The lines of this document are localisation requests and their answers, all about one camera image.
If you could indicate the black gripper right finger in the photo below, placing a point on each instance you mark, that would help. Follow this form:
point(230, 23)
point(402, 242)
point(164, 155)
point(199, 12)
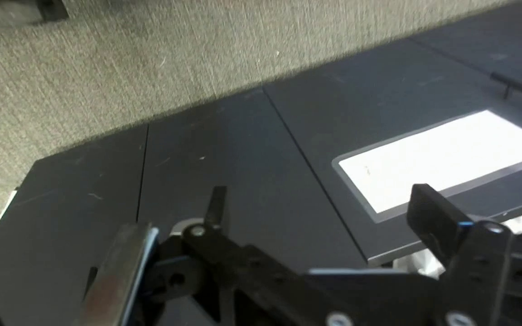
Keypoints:
point(485, 260)

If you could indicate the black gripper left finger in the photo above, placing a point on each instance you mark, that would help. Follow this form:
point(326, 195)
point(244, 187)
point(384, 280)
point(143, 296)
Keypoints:
point(226, 265)

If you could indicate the black cabinet door with hinges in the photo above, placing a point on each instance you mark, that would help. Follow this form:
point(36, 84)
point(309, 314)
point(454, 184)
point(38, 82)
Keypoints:
point(231, 157)

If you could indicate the plain black cabinet door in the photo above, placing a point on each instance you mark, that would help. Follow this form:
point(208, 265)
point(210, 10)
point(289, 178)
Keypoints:
point(74, 206)

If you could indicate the black metal stand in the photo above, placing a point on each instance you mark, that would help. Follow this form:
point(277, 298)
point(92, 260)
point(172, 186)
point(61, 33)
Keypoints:
point(54, 8)

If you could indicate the silver blue-edged bracket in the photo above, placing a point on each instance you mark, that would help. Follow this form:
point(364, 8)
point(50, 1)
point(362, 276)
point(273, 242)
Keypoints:
point(119, 273)

